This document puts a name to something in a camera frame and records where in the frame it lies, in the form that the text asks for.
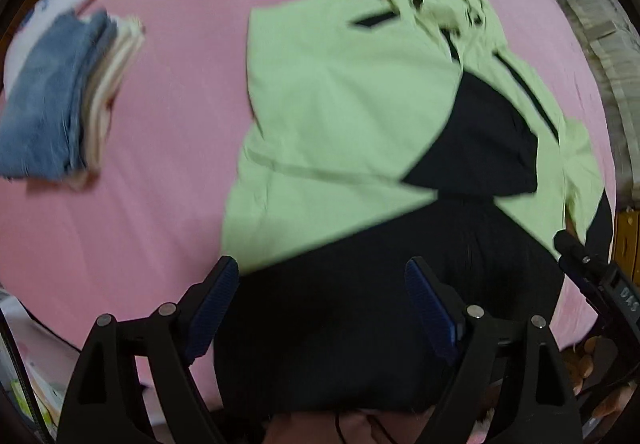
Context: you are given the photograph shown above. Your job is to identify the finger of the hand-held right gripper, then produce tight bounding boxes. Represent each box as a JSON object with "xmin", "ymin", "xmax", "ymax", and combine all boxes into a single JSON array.
[{"xmin": 552, "ymin": 230, "xmax": 608, "ymax": 292}]

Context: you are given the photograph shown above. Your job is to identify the folded blue jeans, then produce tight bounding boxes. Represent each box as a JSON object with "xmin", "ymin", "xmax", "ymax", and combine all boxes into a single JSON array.
[{"xmin": 0, "ymin": 9, "xmax": 118, "ymax": 182}]

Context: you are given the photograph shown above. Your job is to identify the person's right hand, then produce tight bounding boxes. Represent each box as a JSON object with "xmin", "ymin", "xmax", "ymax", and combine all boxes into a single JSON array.
[{"xmin": 570, "ymin": 334, "xmax": 640, "ymax": 430}]

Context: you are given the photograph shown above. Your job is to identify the white printed box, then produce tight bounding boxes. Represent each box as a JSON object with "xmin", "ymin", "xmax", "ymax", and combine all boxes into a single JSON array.
[{"xmin": 0, "ymin": 287, "xmax": 83, "ymax": 444}]

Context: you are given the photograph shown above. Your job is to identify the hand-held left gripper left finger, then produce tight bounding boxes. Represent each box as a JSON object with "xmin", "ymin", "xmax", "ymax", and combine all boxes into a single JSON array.
[{"xmin": 57, "ymin": 255, "xmax": 241, "ymax": 444}]

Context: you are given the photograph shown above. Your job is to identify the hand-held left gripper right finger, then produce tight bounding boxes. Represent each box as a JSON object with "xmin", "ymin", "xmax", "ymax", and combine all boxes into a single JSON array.
[{"xmin": 404, "ymin": 255, "xmax": 583, "ymax": 444}]

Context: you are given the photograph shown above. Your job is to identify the green and black jacket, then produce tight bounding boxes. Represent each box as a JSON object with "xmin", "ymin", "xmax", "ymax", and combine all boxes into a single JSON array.
[{"xmin": 212, "ymin": 0, "xmax": 615, "ymax": 417}]

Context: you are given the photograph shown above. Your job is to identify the black cable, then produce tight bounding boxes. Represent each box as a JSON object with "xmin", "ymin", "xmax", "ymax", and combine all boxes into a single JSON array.
[{"xmin": 332, "ymin": 406, "xmax": 396, "ymax": 444}]

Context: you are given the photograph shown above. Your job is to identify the folded beige garment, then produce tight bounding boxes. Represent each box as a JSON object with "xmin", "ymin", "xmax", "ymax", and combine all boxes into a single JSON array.
[{"xmin": 67, "ymin": 14, "xmax": 147, "ymax": 190}]

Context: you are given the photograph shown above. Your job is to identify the wooden drawer cabinet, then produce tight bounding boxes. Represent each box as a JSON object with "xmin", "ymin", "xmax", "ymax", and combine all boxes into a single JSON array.
[{"xmin": 612, "ymin": 207, "xmax": 640, "ymax": 285}]

